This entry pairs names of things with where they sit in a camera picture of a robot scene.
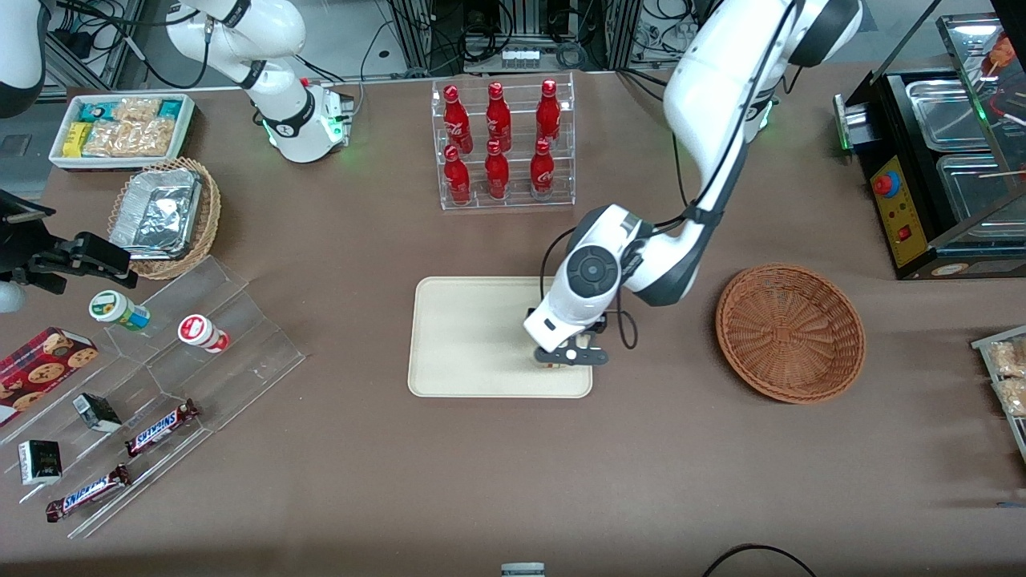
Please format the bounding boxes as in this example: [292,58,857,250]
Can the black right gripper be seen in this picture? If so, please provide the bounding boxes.
[0,190,139,293]

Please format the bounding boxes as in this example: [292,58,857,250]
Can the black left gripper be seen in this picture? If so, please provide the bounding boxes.
[527,308,610,369]

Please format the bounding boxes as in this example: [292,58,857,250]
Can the light wicker basket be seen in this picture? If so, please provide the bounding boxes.
[107,157,222,281]

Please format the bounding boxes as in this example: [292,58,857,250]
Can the cream plastic tray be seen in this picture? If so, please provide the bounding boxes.
[407,276,594,399]

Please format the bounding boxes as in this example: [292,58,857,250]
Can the brown round wicker basket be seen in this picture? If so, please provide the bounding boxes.
[715,264,866,404]

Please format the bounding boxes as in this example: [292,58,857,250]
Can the grey tray with snacks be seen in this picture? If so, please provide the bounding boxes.
[971,325,1026,466]

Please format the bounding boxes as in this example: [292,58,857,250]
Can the green lidded yogurt cup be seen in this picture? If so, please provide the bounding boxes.
[88,290,151,333]

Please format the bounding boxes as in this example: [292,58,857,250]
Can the stacked foil containers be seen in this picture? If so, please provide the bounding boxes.
[109,167,203,261]

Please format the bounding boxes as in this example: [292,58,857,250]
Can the red lidded yogurt cup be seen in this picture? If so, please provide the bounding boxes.
[177,314,231,354]

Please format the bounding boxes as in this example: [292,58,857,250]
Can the red plaid cookie box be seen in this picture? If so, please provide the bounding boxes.
[0,326,99,428]

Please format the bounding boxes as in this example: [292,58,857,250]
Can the clear bag of crackers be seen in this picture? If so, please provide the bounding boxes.
[111,98,163,123]
[82,118,176,158]

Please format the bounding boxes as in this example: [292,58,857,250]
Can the clear acrylic tiered stand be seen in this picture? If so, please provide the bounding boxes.
[0,255,307,539]

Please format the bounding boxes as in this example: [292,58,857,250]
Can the white plastic bin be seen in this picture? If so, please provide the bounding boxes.
[48,93,196,172]

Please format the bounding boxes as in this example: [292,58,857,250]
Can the clear acrylic bottle rack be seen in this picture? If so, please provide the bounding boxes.
[430,72,576,212]

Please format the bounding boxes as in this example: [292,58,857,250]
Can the Snickers chocolate bar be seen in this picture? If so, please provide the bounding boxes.
[124,398,201,458]
[45,463,131,523]

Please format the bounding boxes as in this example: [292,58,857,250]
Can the red cola bottle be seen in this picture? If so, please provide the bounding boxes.
[484,140,511,200]
[443,85,472,155]
[486,82,512,153]
[443,144,471,205]
[530,138,555,200]
[535,79,562,147]

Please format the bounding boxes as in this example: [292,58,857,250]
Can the small black white box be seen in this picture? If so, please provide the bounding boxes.
[18,439,63,486]

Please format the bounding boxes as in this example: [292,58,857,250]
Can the black food warmer machine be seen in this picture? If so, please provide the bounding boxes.
[834,12,1026,281]

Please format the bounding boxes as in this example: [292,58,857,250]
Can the steel food pan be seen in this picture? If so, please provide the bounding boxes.
[906,78,992,153]
[935,152,1026,243]

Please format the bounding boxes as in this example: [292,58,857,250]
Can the clear bag of snacks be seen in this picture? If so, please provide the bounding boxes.
[994,377,1026,418]
[988,340,1026,378]

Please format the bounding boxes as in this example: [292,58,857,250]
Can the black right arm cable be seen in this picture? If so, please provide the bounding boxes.
[48,0,217,91]

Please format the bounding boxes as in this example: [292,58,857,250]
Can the black cable loop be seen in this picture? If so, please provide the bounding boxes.
[702,543,819,577]

